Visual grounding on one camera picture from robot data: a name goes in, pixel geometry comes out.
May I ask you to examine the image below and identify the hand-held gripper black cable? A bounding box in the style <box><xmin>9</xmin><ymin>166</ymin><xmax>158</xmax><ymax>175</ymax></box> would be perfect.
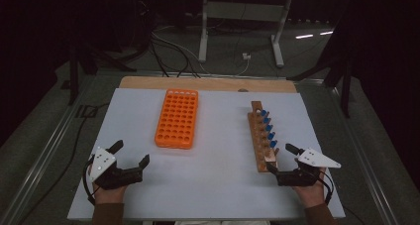
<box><xmin>82</xmin><ymin>155</ymin><xmax>97</xmax><ymax>206</ymax></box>
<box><xmin>318</xmin><ymin>169</ymin><xmax>335</xmax><ymax>206</ymax></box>

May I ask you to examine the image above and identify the wooden table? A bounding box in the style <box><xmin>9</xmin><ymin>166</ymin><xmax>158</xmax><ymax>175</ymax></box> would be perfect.
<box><xmin>118</xmin><ymin>75</ymin><xmax>298</xmax><ymax>94</ymax></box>

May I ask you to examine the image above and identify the aluminium floor rail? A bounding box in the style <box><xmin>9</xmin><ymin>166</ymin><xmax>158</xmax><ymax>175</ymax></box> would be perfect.
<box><xmin>0</xmin><ymin>73</ymin><xmax>97</xmax><ymax>225</ymax></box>
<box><xmin>330</xmin><ymin>84</ymin><xmax>400</xmax><ymax>225</ymax></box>

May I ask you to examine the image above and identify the black tripod stand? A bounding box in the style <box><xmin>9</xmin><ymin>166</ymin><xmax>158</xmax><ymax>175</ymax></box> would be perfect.
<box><xmin>67</xmin><ymin>43</ymin><xmax>138</xmax><ymax>106</ymax></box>

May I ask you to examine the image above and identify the person's right hand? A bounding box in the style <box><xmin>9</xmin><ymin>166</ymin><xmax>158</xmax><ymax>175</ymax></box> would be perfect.
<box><xmin>292</xmin><ymin>167</ymin><xmax>327</xmax><ymax>209</ymax></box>

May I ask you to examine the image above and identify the black slanted stand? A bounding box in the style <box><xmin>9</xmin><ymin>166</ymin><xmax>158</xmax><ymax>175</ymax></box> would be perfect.
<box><xmin>286</xmin><ymin>6</ymin><xmax>356</xmax><ymax>119</ymax></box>

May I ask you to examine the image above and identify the right hand-held gripper black cable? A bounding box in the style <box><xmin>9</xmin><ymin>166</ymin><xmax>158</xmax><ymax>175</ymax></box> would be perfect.
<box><xmin>318</xmin><ymin>169</ymin><xmax>335</xmax><ymax>206</ymax></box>

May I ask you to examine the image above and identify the white cable with plug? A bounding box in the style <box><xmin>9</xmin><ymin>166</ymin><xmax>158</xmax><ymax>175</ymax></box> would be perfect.
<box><xmin>152</xmin><ymin>26</ymin><xmax>253</xmax><ymax>77</ymax></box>

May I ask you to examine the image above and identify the grey metal stand frame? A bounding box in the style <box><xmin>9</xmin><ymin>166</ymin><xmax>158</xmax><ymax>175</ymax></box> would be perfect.
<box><xmin>197</xmin><ymin>0</ymin><xmax>295</xmax><ymax>69</ymax></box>

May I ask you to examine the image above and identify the left hand-held gripper black cable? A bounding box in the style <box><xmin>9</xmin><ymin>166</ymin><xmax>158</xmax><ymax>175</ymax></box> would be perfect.
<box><xmin>82</xmin><ymin>155</ymin><xmax>97</xmax><ymax>206</ymax></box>

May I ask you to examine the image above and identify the thin black floor cable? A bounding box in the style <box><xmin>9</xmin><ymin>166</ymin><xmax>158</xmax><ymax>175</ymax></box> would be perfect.
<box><xmin>18</xmin><ymin>102</ymin><xmax>110</xmax><ymax>225</ymax></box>

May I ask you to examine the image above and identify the dark equipment rack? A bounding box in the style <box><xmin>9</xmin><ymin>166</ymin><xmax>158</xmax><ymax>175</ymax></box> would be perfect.
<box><xmin>130</xmin><ymin>0</ymin><xmax>158</xmax><ymax>55</ymax></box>

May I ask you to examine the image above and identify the person's left hand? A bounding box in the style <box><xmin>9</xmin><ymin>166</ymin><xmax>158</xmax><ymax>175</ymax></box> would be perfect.
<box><xmin>92</xmin><ymin>182</ymin><xmax>129</xmax><ymax>205</ymax></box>

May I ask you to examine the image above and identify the wooden tube rack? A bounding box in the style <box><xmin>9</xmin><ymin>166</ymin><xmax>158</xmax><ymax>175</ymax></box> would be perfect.
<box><xmin>247</xmin><ymin>100</ymin><xmax>280</xmax><ymax>173</ymax></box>

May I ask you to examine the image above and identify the orange plastic tube rack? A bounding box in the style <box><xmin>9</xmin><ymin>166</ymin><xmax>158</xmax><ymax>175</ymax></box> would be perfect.
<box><xmin>154</xmin><ymin>88</ymin><xmax>200</xmax><ymax>150</ymax></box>

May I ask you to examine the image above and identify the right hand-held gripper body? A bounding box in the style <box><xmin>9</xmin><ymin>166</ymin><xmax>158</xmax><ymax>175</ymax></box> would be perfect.
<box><xmin>276</xmin><ymin>148</ymin><xmax>342</xmax><ymax>187</ymax></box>

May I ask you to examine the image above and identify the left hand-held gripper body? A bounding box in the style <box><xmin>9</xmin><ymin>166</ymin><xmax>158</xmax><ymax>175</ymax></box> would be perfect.
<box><xmin>87</xmin><ymin>147</ymin><xmax>145</xmax><ymax>191</ymax></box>

